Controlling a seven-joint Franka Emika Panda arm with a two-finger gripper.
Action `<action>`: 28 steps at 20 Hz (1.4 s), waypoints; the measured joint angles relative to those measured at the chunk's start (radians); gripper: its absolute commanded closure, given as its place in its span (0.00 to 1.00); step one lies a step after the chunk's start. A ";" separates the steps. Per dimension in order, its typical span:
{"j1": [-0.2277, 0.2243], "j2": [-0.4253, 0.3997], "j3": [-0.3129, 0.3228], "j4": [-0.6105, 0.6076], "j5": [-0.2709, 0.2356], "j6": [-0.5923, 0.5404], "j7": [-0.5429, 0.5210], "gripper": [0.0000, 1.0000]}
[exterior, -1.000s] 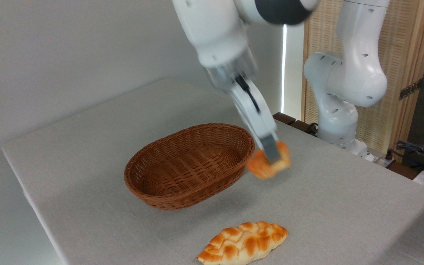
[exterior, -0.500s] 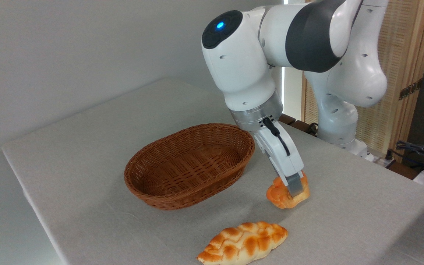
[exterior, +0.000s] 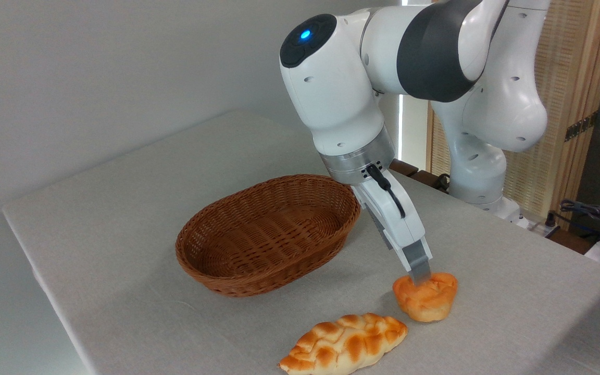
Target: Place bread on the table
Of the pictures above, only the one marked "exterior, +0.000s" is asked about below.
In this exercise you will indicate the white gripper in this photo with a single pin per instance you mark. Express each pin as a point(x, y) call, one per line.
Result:
point(410, 229)

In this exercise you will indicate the round orange bread bun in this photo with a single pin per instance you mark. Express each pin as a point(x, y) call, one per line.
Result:
point(430, 302)

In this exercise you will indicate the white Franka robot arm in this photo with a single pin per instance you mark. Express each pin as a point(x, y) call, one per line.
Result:
point(331, 88)

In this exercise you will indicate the braided golden bread loaf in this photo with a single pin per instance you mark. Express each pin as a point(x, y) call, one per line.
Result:
point(341, 346)

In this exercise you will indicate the dark brown wooden platform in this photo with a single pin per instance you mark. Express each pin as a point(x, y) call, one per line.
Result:
point(409, 169)

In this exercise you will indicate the brown wicker basket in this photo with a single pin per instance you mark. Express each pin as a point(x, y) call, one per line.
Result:
point(227, 260)

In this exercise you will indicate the dark metal screen hinge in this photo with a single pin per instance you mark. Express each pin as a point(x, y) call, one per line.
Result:
point(581, 126)

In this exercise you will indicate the grey tablecloth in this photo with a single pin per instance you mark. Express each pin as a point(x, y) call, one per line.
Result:
point(123, 234)

